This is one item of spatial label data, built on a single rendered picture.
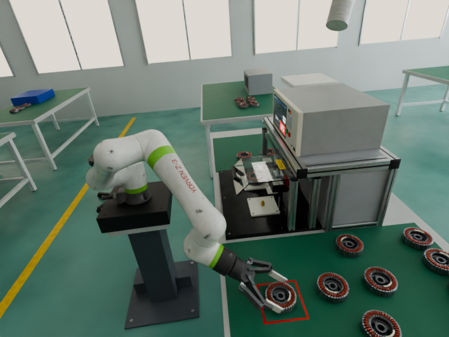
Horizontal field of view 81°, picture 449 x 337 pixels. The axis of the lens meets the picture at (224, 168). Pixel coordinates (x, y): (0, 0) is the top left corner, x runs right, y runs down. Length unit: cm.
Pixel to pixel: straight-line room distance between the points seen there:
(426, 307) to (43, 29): 656
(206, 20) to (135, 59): 161
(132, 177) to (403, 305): 128
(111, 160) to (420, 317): 120
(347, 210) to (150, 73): 524
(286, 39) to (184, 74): 221
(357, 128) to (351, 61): 545
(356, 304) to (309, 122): 71
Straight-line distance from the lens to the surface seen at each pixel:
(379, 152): 136
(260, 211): 143
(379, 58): 701
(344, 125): 126
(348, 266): 128
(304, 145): 122
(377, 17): 684
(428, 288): 132
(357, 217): 143
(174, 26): 589
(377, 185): 136
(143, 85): 613
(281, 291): 113
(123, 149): 104
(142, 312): 209
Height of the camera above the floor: 168
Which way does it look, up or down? 29 degrees down
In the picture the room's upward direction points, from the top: 5 degrees counter-clockwise
